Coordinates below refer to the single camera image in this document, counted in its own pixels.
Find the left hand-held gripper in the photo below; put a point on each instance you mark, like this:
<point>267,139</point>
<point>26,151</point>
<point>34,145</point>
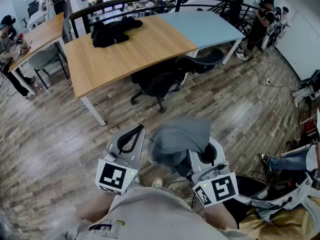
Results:
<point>113,176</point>

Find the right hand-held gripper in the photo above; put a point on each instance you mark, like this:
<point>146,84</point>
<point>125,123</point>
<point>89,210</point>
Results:
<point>220,186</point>

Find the grey hooded clothing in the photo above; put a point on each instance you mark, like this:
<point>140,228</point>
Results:
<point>178,139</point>

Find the black office chair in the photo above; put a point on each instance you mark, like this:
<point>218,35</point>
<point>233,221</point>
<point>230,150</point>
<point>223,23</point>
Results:
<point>160,80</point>

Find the black clothing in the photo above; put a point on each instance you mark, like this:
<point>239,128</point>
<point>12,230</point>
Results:
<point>110,35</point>

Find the person's right forearm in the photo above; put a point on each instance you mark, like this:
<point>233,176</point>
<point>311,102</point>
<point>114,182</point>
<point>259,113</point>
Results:
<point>220,216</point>

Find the person's left forearm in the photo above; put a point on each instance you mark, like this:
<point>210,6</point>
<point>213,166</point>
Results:
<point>96,206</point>

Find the grey plastic chair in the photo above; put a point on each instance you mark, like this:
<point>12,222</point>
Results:
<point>42,59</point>

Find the black mesh desk chair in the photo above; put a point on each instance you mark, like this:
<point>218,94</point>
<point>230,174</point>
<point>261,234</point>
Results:
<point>32,9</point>

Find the person's beige shoe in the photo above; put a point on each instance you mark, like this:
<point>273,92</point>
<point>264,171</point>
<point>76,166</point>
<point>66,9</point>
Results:
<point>157,182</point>

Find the person's white shirt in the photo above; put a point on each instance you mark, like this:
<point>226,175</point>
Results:
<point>150,214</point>

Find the white grey backpack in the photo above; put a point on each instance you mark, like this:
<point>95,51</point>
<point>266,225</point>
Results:
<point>295,194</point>

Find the large wooden table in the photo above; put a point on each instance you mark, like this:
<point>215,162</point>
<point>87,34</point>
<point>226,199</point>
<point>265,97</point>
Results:
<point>130,51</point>

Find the yellow fabric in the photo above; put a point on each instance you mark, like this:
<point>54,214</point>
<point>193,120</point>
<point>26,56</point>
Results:
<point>287,226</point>

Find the red box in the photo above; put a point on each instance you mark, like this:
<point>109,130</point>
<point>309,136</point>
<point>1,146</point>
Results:
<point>310,127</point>

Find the light blue table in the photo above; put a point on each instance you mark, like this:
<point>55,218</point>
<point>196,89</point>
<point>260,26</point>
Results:
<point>202,29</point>

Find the small wooden table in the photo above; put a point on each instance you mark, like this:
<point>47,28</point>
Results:
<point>42,35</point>

